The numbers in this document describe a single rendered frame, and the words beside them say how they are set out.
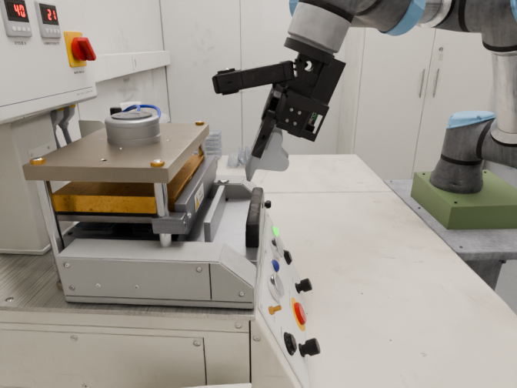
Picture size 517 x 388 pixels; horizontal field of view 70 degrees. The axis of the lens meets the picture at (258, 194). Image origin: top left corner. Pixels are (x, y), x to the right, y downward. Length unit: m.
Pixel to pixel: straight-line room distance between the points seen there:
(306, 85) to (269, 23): 2.57
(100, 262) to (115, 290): 0.04
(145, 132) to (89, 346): 0.31
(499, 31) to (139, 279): 0.81
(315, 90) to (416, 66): 2.41
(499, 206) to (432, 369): 0.64
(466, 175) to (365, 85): 1.66
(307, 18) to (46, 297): 0.50
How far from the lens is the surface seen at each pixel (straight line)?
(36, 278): 0.64
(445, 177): 1.26
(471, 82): 3.12
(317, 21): 0.51
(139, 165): 0.47
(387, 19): 0.60
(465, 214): 1.20
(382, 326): 0.78
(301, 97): 0.51
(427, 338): 0.78
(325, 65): 0.53
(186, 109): 3.16
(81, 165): 0.50
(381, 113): 2.88
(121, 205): 0.53
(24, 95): 0.61
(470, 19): 0.94
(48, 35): 0.67
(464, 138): 1.22
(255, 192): 0.63
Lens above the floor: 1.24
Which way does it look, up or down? 22 degrees down
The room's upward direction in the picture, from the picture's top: straight up
